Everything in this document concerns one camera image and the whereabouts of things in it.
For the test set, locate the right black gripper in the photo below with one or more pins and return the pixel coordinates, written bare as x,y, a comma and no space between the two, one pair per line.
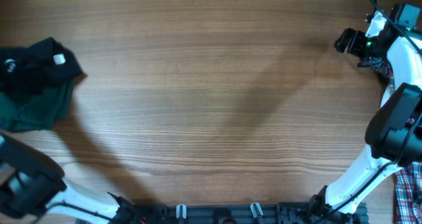
354,49

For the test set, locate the black t-shirt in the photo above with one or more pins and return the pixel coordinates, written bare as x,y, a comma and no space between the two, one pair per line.
28,70

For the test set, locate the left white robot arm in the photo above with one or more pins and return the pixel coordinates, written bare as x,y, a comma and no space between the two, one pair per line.
34,184

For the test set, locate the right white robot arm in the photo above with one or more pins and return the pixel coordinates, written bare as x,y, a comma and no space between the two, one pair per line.
392,47

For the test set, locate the plaid red blue shirt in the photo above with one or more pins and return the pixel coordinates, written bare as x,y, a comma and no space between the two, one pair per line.
407,202

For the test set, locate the folded green garment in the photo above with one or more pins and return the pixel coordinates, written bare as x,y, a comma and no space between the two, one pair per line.
23,112

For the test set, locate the black mounting rail base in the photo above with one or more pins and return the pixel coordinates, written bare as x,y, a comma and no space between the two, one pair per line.
281,213

